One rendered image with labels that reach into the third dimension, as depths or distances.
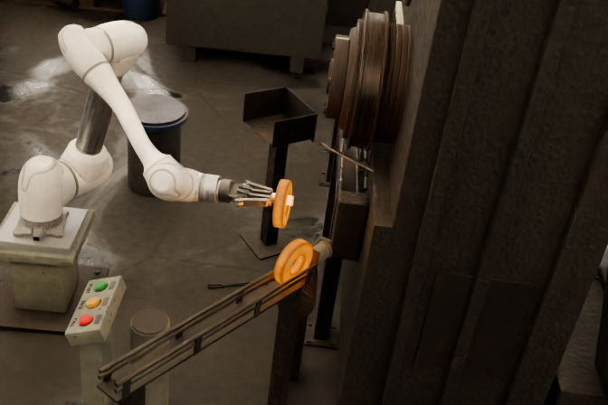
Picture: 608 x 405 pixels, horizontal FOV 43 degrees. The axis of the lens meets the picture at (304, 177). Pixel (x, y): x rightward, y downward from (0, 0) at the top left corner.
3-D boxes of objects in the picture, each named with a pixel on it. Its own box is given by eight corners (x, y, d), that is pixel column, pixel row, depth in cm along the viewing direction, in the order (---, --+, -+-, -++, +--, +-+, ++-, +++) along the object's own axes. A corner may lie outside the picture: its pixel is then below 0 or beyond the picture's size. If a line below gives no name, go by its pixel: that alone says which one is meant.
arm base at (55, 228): (10, 242, 284) (9, 230, 281) (21, 210, 303) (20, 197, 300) (61, 244, 288) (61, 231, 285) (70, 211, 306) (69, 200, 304)
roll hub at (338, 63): (339, 96, 281) (350, 23, 266) (337, 134, 257) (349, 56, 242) (324, 94, 281) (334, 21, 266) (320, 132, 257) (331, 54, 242)
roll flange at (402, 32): (390, 114, 294) (413, -5, 269) (394, 181, 255) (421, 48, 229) (364, 111, 294) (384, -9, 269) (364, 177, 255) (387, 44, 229)
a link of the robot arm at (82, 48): (90, 62, 246) (122, 53, 256) (57, 19, 248) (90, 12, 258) (75, 88, 255) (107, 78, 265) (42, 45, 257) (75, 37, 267)
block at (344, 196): (359, 249, 275) (370, 193, 262) (359, 262, 268) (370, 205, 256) (329, 244, 275) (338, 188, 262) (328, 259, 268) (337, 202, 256)
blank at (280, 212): (293, 171, 249) (283, 170, 250) (284, 194, 236) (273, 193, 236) (290, 213, 257) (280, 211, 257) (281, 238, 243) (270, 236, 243)
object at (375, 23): (364, 111, 294) (384, -9, 269) (364, 177, 255) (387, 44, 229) (346, 108, 294) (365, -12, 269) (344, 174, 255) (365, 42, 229)
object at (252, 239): (271, 219, 379) (286, 86, 341) (299, 249, 361) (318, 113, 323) (233, 229, 370) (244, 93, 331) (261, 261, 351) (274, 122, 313)
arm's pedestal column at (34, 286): (-20, 327, 300) (-30, 265, 283) (15, 261, 333) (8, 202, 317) (85, 337, 301) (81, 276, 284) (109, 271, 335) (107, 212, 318)
